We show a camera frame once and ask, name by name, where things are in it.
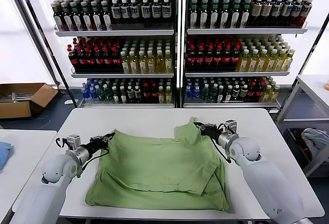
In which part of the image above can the brown cardboard box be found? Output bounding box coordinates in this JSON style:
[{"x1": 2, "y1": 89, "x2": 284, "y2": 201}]
[{"x1": 0, "y1": 82, "x2": 59, "y2": 120}]

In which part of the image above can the metal rods bundle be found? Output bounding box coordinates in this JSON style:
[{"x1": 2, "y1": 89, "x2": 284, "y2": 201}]
[{"x1": 0, "y1": 92, "x2": 34, "y2": 104}]

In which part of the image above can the red cap cola bottle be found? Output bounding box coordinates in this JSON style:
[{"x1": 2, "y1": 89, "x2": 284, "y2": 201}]
[
  {"x1": 94, "y1": 46, "x2": 104, "y2": 72},
  {"x1": 142, "y1": 83, "x2": 151, "y2": 104},
  {"x1": 150, "y1": 83, "x2": 159, "y2": 104},
  {"x1": 255, "y1": 82, "x2": 265, "y2": 103},
  {"x1": 85, "y1": 46, "x2": 96, "y2": 72},
  {"x1": 231, "y1": 44, "x2": 241, "y2": 71},
  {"x1": 222, "y1": 45, "x2": 232, "y2": 71},
  {"x1": 77, "y1": 46, "x2": 87, "y2": 72},
  {"x1": 195, "y1": 45, "x2": 206, "y2": 71},
  {"x1": 112, "y1": 46, "x2": 122, "y2": 72},
  {"x1": 67, "y1": 44, "x2": 79, "y2": 72},
  {"x1": 187, "y1": 44, "x2": 197, "y2": 71},
  {"x1": 248, "y1": 82, "x2": 257, "y2": 103},
  {"x1": 204, "y1": 45, "x2": 214, "y2": 71},
  {"x1": 213, "y1": 45, "x2": 223, "y2": 71},
  {"x1": 103, "y1": 46, "x2": 113, "y2": 72}
]

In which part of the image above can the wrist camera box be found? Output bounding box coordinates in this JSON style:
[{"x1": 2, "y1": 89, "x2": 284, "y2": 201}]
[
  {"x1": 224, "y1": 119, "x2": 237, "y2": 134},
  {"x1": 65, "y1": 134, "x2": 82, "y2": 149}
]

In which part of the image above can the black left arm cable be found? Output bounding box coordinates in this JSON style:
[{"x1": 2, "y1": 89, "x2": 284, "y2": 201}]
[{"x1": 76, "y1": 146, "x2": 111, "y2": 179}]

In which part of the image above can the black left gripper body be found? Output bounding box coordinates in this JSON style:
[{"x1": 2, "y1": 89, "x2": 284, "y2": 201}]
[{"x1": 88, "y1": 135, "x2": 107, "y2": 150}]

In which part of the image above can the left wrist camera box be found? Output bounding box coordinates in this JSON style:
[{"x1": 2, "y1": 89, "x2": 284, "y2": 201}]
[{"x1": 65, "y1": 134, "x2": 82, "y2": 149}]

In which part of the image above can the green t-shirt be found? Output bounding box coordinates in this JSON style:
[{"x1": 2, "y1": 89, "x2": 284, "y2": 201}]
[{"x1": 84, "y1": 116, "x2": 232, "y2": 212}]

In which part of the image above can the grey metal bottle shelf unit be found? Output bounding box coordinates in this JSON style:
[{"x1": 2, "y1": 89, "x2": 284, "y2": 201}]
[
  {"x1": 35, "y1": 0, "x2": 180, "y2": 109},
  {"x1": 181, "y1": 0, "x2": 309, "y2": 109}
]

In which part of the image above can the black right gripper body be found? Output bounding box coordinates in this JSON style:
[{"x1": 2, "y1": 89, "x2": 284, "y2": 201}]
[{"x1": 201, "y1": 122, "x2": 221, "y2": 139}]

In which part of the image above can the red bag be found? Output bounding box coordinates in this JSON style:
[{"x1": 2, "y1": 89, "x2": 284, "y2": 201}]
[{"x1": 295, "y1": 130, "x2": 313, "y2": 158}]

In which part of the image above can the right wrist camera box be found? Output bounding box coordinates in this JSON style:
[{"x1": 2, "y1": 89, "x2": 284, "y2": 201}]
[{"x1": 224, "y1": 119, "x2": 237, "y2": 134}]

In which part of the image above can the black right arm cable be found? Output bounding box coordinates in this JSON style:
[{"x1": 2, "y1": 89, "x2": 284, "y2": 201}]
[{"x1": 208, "y1": 136, "x2": 232, "y2": 164}]

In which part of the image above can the grey metal side table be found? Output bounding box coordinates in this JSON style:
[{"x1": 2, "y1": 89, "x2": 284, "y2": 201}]
[{"x1": 276, "y1": 74, "x2": 329, "y2": 178}]

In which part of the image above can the beige label dark bottle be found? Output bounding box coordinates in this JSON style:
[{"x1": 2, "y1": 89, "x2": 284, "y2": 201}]
[
  {"x1": 262, "y1": 0, "x2": 273, "y2": 27},
  {"x1": 250, "y1": 0, "x2": 263, "y2": 27}
]

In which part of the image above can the blue folded cloth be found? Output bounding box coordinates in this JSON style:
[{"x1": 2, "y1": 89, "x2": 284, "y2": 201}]
[{"x1": 0, "y1": 141, "x2": 14, "y2": 172}]

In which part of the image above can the blue label dark bottle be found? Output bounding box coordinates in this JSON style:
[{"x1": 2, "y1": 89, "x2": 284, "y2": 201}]
[
  {"x1": 111, "y1": 0, "x2": 121, "y2": 28},
  {"x1": 120, "y1": 0, "x2": 131, "y2": 28},
  {"x1": 271, "y1": 0, "x2": 283, "y2": 27},
  {"x1": 161, "y1": 0, "x2": 172, "y2": 28},
  {"x1": 282, "y1": 0, "x2": 293, "y2": 27},
  {"x1": 130, "y1": 0, "x2": 140, "y2": 28},
  {"x1": 291, "y1": 0, "x2": 303, "y2": 27},
  {"x1": 151, "y1": 0, "x2": 162, "y2": 28},
  {"x1": 140, "y1": 0, "x2": 151, "y2": 28}
]

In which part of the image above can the green cap tea bottle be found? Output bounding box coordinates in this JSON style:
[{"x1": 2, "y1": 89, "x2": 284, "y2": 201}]
[
  {"x1": 220, "y1": 0, "x2": 231, "y2": 29},
  {"x1": 91, "y1": 0, "x2": 103, "y2": 31},
  {"x1": 62, "y1": 2, "x2": 75, "y2": 32},
  {"x1": 231, "y1": 0, "x2": 242, "y2": 29},
  {"x1": 199, "y1": 0, "x2": 209, "y2": 29},
  {"x1": 209, "y1": 0, "x2": 221, "y2": 29},
  {"x1": 189, "y1": 0, "x2": 199, "y2": 29},
  {"x1": 101, "y1": 0, "x2": 113, "y2": 31},
  {"x1": 241, "y1": 0, "x2": 252, "y2": 29},
  {"x1": 71, "y1": 2, "x2": 83, "y2": 32},
  {"x1": 81, "y1": 1, "x2": 94, "y2": 32},
  {"x1": 52, "y1": 1, "x2": 65, "y2": 32}
]

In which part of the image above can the thin black upright pole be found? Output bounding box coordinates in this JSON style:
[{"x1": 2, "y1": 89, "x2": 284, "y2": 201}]
[{"x1": 20, "y1": 0, "x2": 79, "y2": 108}]

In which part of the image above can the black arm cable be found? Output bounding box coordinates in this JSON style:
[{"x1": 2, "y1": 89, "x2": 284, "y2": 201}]
[
  {"x1": 208, "y1": 136, "x2": 232, "y2": 164},
  {"x1": 76, "y1": 146, "x2": 111, "y2": 179}
]

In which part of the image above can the dark grey window pillar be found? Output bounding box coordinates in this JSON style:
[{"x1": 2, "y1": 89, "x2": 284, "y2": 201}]
[
  {"x1": 6, "y1": 0, "x2": 62, "y2": 88},
  {"x1": 298, "y1": 12, "x2": 329, "y2": 77}
]

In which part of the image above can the light blue clothes pile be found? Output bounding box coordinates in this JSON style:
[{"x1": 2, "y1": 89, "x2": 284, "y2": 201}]
[{"x1": 301, "y1": 128, "x2": 329, "y2": 158}]

